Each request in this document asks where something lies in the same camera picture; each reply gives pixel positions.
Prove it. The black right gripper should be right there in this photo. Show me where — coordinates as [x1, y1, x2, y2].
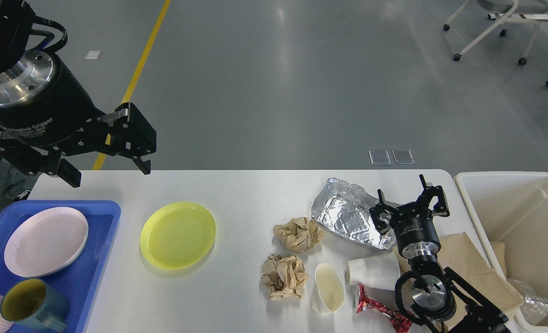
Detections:
[369, 173, 450, 259]

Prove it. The brown paper in bin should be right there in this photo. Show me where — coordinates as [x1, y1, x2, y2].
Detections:
[489, 241, 508, 278]

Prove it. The white rolling chair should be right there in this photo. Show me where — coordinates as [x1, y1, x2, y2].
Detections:
[453, 0, 548, 66]

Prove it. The crumpled brown paper lower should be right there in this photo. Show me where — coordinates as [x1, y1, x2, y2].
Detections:
[261, 254, 308, 301]

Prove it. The cream paper cup open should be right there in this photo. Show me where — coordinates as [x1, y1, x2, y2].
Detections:
[310, 263, 344, 315]

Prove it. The white paper cup lying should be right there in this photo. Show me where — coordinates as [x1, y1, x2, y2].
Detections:
[347, 252, 401, 291]

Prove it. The red foil wrapper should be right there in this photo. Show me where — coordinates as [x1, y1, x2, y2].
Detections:
[353, 283, 413, 333]

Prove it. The crumpled brown paper upper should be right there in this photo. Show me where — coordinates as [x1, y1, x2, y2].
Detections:
[273, 217, 324, 253]

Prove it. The right floor socket plate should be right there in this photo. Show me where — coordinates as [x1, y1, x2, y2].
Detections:
[392, 149, 415, 165]

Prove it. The left floor socket plate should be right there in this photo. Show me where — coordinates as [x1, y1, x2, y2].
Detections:
[368, 149, 391, 165]

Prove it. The floor socket plate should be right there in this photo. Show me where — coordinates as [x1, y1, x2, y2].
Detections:
[368, 149, 391, 165]
[392, 149, 415, 165]

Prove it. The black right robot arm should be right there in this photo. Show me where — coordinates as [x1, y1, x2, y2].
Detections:
[369, 175, 509, 333]

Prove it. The brown paper bag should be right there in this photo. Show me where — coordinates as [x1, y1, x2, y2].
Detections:
[391, 232, 524, 331]

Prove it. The yellow plastic plate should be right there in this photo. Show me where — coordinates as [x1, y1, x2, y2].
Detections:
[139, 202, 217, 270]

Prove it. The crumpled aluminium foil tray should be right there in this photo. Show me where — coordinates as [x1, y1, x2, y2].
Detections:
[311, 178, 395, 250]

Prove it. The white pink plate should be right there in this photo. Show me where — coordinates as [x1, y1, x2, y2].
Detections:
[4, 207, 89, 278]

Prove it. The blue plastic tray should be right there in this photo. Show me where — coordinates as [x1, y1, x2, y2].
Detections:
[0, 200, 120, 333]

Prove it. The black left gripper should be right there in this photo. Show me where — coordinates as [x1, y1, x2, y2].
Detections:
[0, 50, 157, 188]

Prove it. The crumpled brown paper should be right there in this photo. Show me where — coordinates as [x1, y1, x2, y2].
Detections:
[273, 217, 324, 253]
[261, 254, 308, 301]

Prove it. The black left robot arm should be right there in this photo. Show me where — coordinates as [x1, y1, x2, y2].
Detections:
[0, 0, 157, 187]

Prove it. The teal mug yellow inside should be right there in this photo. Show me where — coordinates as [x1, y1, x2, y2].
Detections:
[0, 278, 69, 333]

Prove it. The foil scrap in bin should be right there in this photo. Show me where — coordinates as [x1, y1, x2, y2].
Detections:
[507, 278, 548, 326]

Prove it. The white waste bin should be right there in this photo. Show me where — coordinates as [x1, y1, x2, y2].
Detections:
[454, 172, 548, 333]

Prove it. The white paper on floor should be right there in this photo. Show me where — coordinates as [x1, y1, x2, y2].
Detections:
[84, 50, 102, 60]

